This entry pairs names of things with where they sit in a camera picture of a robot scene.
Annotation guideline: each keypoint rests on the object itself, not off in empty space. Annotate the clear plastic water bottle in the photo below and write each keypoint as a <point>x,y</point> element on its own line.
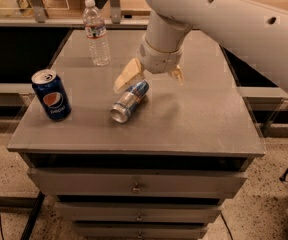
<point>96,34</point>

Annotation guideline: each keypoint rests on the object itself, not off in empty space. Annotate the middle grey drawer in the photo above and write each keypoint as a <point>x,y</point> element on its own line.
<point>122,212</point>

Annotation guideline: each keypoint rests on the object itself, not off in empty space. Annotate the top grey drawer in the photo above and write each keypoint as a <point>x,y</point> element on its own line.
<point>138,183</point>

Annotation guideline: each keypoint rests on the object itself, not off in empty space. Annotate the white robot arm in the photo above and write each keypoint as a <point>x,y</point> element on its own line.
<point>255,33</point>

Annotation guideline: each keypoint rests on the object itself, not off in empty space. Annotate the red bull can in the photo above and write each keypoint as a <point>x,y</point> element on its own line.
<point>131,98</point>

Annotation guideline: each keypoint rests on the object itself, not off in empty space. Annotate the grey metal drawer cabinet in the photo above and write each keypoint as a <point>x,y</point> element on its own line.
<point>202,125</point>

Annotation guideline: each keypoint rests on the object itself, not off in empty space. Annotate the wooden shelf rail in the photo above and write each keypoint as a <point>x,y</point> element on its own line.
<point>50,15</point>

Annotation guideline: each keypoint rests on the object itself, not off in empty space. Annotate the bottom grey drawer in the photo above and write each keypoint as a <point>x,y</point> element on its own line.
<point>140,231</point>

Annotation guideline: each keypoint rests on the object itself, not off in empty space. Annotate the grey drawer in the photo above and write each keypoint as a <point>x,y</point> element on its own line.
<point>140,231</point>
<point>122,212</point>
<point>138,183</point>

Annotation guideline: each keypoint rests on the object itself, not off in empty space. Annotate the blue pepsi can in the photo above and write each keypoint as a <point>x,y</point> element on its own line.
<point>50,91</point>

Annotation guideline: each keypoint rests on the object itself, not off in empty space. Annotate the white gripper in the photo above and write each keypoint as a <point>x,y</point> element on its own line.
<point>158,61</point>

